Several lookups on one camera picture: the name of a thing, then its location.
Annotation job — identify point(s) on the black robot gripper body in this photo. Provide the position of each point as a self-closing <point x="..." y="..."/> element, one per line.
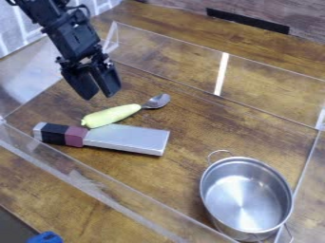
<point x="74" y="37"/>

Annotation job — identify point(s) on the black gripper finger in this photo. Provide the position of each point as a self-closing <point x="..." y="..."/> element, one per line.
<point x="106" y="77"/>
<point x="79" y="79"/>

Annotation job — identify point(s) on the spoon with yellow handle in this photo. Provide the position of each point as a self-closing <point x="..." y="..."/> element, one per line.
<point x="118" y="113"/>

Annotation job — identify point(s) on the toy cleaver knife grey blade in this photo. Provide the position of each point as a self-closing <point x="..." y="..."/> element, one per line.
<point x="115" y="136"/>

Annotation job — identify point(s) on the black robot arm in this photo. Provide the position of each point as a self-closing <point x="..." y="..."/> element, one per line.
<point x="31" y="7"/>

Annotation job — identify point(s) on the black strip on table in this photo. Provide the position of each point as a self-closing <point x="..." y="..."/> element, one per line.
<point x="248" y="21"/>

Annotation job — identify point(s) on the stainless steel pot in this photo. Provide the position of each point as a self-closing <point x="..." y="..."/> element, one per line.
<point x="246" y="197"/>

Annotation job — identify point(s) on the blue object at bottom edge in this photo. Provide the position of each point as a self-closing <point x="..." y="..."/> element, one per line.
<point x="47" y="237"/>

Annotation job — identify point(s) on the clear acrylic enclosure wall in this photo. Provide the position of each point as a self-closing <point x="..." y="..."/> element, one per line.
<point x="233" y="108"/>

